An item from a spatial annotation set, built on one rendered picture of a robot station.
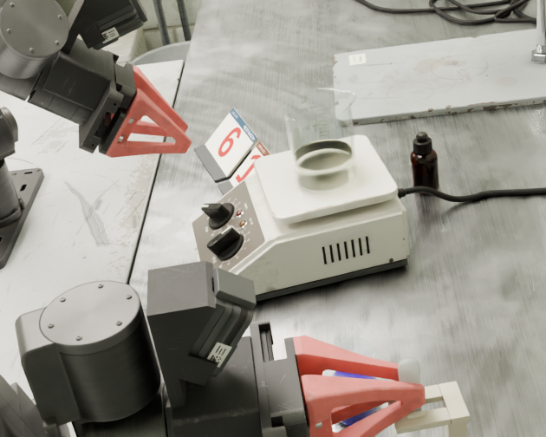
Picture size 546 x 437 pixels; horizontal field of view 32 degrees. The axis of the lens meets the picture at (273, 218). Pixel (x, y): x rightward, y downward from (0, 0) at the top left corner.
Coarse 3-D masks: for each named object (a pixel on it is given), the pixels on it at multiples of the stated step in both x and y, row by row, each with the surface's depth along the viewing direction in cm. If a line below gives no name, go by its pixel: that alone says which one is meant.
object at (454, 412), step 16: (448, 384) 60; (432, 400) 60; (448, 400) 59; (416, 416) 58; (432, 416) 58; (448, 416) 58; (464, 416) 58; (400, 432) 58; (448, 432) 60; (464, 432) 60
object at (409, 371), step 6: (402, 366) 57; (408, 366) 57; (414, 366) 57; (402, 372) 57; (408, 372) 57; (414, 372) 57; (402, 378) 57; (408, 378) 57; (414, 378) 57; (420, 378) 58; (420, 408) 59
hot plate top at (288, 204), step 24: (360, 144) 95; (264, 168) 94; (288, 168) 93; (360, 168) 91; (384, 168) 90; (264, 192) 90; (288, 192) 89; (336, 192) 88; (360, 192) 87; (384, 192) 87; (288, 216) 86; (312, 216) 86
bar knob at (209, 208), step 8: (208, 208) 94; (216, 208) 93; (224, 208) 93; (232, 208) 94; (208, 216) 95; (216, 216) 94; (224, 216) 93; (208, 224) 95; (216, 224) 94; (224, 224) 94
